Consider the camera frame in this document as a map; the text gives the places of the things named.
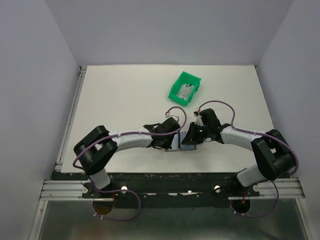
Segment aluminium left side rail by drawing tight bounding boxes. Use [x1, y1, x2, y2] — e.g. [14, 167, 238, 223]
[53, 65, 88, 172]

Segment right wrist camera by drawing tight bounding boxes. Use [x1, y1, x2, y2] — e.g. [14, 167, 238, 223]
[193, 110, 204, 127]

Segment aluminium rail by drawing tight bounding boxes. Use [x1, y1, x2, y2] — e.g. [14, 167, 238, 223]
[39, 178, 306, 202]
[53, 65, 88, 172]

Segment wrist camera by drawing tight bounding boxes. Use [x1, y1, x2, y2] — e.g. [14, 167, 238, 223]
[193, 110, 204, 127]
[165, 112, 180, 123]

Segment green plastic bin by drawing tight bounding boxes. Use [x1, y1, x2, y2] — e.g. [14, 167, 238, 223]
[168, 71, 202, 106]

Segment grey card holder wallet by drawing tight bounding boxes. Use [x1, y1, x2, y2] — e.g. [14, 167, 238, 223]
[165, 131, 197, 152]

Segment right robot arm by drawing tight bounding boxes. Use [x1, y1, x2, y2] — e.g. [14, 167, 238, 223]
[181, 108, 296, 196]

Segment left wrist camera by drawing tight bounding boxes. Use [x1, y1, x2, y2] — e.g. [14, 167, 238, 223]
[165, 112, 180, 123]

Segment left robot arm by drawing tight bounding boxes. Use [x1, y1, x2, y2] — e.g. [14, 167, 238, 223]
[73, 116, 181, 198]

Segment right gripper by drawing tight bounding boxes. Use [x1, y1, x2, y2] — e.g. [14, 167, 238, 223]
[181, 121, 211, 145]

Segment aluminium front rail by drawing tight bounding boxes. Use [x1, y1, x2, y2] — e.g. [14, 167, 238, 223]
[39, 178, 306, 202]

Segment cards in green bin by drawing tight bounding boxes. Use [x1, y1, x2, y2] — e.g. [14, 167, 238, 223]
[176, 84, 195, 101]

